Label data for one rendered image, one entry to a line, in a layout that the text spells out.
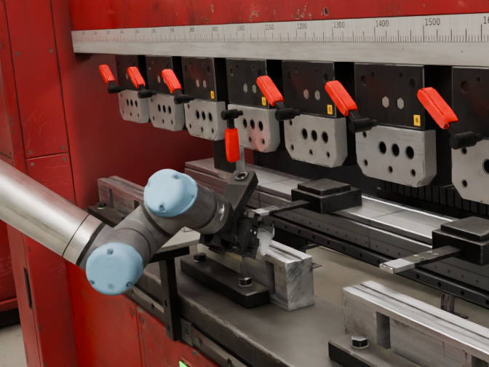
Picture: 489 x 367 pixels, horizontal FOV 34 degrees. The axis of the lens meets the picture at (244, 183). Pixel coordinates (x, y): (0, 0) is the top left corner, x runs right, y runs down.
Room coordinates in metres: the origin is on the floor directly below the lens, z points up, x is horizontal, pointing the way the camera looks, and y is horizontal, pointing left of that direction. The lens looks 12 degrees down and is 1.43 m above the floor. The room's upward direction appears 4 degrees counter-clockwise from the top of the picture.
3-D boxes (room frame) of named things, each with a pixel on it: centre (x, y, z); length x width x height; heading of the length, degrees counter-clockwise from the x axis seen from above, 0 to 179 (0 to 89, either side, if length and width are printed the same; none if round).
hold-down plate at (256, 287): (1.57, 0.06, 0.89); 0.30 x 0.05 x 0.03; 28
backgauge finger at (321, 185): (1.70, -0.11, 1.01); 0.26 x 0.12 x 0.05; 118
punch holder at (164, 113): (1.83, 0.14, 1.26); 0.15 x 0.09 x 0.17; 28
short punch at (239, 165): (1.63, 0.03, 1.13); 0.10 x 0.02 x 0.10; 28
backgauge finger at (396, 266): (1.29, -0.33, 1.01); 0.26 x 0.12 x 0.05; 118
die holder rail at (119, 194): (2.11, 0.29, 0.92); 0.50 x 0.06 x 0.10; 28
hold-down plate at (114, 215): (2.13, 0.36, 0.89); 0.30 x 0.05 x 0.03; 28
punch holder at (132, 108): (2.00, 0.23, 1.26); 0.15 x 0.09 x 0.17; 28
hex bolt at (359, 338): (1.16, -0.16, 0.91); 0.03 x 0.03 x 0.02
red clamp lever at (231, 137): (1.46, 0.01, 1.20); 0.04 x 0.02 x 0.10; 118
